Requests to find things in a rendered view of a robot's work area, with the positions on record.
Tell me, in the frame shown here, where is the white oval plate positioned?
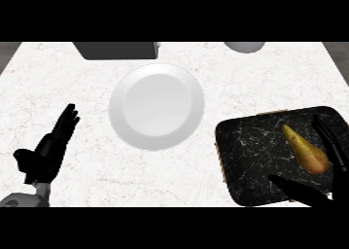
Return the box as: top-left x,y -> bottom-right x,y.
109,62 -> 206,152

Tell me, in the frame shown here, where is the yellow-brown pear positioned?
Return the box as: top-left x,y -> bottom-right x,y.
280,124 -> 330,175

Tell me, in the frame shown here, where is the dark grey box appliance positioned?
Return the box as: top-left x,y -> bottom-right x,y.
73,41 -> 162,61

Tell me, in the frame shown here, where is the black marble tray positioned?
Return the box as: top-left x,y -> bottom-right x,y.
215,105 -> 349,207

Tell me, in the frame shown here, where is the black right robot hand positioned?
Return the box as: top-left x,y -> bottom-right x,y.
268,114 -> 349,208

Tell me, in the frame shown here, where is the pale grey round object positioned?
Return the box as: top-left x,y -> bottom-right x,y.
224,41 -> 268,54

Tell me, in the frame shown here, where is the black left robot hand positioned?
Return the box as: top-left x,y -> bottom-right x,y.
12,102 -> 82,186

